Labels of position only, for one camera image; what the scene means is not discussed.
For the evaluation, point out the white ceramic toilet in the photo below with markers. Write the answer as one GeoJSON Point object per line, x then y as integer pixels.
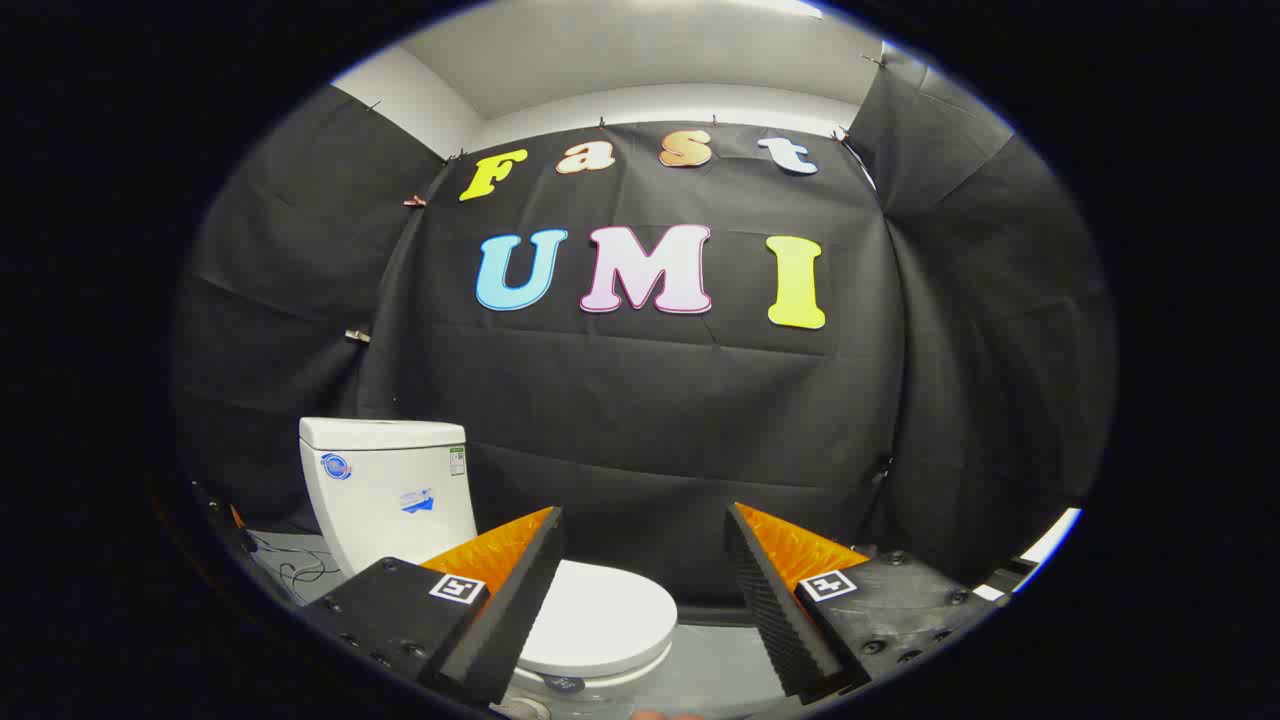
{"type": "Point", "coordinates": [390, 500]}

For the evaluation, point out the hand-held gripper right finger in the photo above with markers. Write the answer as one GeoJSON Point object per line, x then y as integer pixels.
{"type": "Point", "coordinates": [770, 600]}

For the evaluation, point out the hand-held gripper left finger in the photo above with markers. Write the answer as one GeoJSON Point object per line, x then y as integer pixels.
{"type": "Point", "coordinates": [520, 600]}

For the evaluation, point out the white toilet lid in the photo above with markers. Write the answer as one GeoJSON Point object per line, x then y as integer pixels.
{"type": "Point", "coordinates": [610, 615]}

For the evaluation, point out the black backdrop cloth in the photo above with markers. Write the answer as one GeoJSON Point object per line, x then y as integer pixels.
{"type": "Point", "coordinates": [650, 420]}

